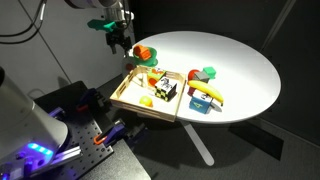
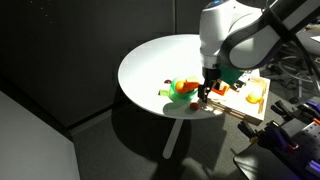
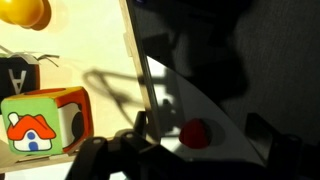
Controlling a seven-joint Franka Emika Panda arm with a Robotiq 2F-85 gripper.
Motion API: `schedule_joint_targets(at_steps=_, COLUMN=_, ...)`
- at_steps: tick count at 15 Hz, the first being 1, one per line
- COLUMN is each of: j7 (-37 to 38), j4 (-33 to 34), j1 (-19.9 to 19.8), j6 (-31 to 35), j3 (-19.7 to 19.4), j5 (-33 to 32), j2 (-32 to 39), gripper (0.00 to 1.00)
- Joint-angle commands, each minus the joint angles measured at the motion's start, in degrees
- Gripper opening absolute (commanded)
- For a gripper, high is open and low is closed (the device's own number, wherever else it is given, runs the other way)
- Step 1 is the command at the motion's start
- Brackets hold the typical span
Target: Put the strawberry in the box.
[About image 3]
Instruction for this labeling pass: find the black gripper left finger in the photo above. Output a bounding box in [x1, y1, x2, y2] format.
[64, 130, 188, 180]

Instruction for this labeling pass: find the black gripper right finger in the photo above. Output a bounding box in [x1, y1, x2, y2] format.
[245, 113, 302, 180]

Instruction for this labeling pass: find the red toy strawberry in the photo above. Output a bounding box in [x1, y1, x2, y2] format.
[179, 118, 211, 149]

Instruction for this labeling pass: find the yellow toy lemon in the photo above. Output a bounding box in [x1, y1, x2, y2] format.
[0, 0, 44, 28]

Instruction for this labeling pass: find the wooden tray box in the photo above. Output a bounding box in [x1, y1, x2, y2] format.
[0, 0, 162, 174]

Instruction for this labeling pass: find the white round table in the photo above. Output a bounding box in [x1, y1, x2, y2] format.
[109, 55, 266, 180]

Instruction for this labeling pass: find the picture cube with house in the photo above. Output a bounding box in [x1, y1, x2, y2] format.
[1, 86, 94, 155]

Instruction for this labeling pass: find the black white checkered cube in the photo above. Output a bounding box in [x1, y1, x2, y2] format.
[0, 57, 40, 102]

